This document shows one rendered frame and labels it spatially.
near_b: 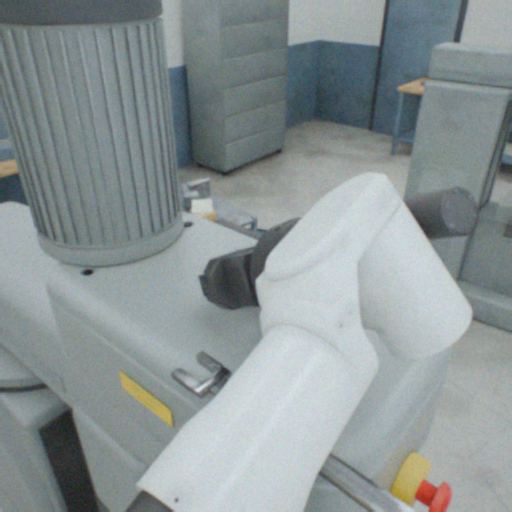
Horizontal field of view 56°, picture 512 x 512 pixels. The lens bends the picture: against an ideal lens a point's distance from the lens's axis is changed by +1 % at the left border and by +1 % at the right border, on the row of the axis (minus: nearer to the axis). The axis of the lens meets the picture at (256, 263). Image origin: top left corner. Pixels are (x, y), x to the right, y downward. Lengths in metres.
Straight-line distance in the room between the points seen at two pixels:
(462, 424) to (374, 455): 2.66
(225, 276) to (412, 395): 0.21
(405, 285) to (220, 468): 0.16
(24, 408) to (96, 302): 0.46
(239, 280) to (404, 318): 0.17
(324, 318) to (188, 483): 0.10
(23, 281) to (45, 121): 0.39
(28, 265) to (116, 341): 0.43
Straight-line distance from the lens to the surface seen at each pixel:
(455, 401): 3.20
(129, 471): 0.80
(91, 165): 0.58
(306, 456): 0.24
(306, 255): 0.27
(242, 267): 0.43
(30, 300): 0.86
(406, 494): 0.54
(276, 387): 0.24
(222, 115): 5.68
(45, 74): 0.57
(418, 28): 7.41
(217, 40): 5.55
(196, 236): 0.68
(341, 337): 0.26
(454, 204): 0.35
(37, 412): 0.99
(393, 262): 0.31
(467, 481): 2.86
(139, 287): 0.59
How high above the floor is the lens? 2.22
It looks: 32 degrees down
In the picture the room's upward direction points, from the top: straight up
